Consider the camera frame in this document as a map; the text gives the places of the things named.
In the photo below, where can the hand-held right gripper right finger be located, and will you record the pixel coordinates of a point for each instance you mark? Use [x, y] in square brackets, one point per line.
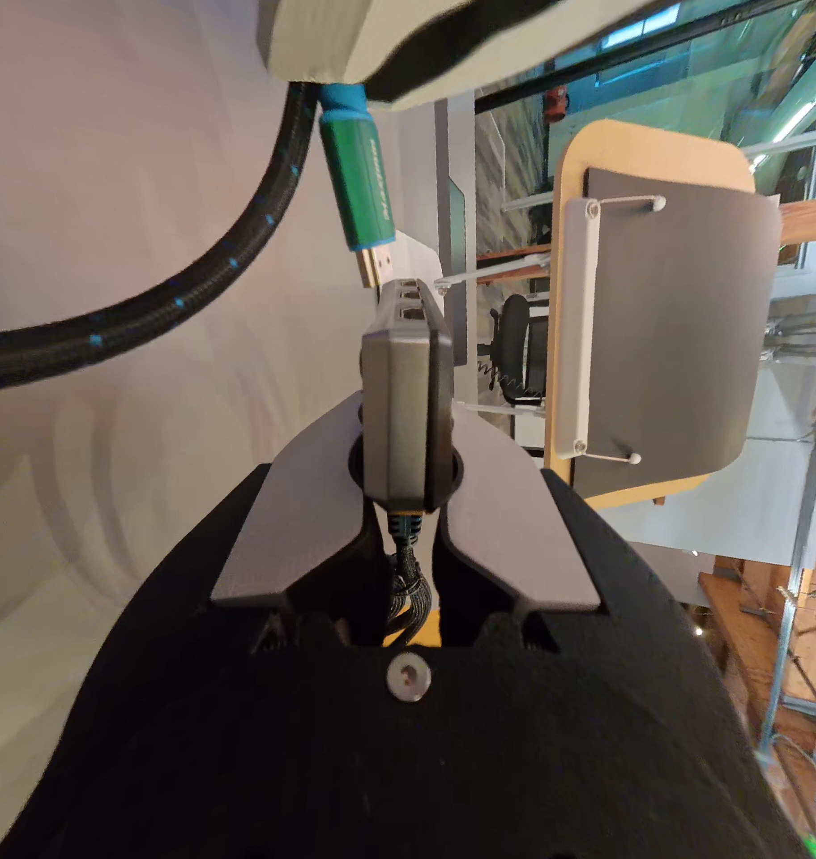
[515, 530]

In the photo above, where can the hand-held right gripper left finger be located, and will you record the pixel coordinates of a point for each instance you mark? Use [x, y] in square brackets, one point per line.
[300, 510]

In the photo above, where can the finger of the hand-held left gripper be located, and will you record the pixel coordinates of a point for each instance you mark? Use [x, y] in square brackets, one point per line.
[314, 33]
[569, 27]

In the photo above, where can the grey usb hub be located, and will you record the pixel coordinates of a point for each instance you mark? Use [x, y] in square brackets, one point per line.
[394, 402]

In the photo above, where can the red object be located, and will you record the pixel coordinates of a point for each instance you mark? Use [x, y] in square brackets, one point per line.
[555, 104]

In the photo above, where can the brown wooden desk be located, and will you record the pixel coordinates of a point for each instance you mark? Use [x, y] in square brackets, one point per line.
[515, 257]

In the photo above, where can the white flat plate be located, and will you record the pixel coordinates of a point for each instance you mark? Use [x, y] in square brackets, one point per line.
[418, 258]

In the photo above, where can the grey metal panel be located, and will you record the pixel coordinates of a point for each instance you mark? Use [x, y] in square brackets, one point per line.
[456, 268]

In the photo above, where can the wooden board with grey pad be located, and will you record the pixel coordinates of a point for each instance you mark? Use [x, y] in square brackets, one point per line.
[683, 322]

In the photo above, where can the metal stand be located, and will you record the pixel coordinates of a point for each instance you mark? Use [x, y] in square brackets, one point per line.
[784, 644]

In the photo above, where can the wooden beam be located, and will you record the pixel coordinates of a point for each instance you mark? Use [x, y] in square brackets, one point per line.
[810, 221]

